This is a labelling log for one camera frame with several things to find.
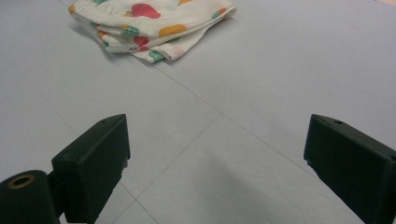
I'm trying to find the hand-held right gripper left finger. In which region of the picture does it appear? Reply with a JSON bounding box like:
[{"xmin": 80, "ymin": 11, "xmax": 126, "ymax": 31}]
[{"xmin": 50, "ymin": 113, "xmax": 132, "ymax": 224}]

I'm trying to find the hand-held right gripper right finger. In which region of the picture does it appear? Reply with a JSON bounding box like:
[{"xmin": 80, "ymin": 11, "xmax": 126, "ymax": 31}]
[{"xmin": 304, "ymin": 113, "xmax": 396, "ymax": 224}]

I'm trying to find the white fruit-print garment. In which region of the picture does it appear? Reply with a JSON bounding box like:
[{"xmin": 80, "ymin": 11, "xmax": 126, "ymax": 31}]
[{"xmin": 67, "ymin": 0, "xmax": 237, "ymax": 64}]

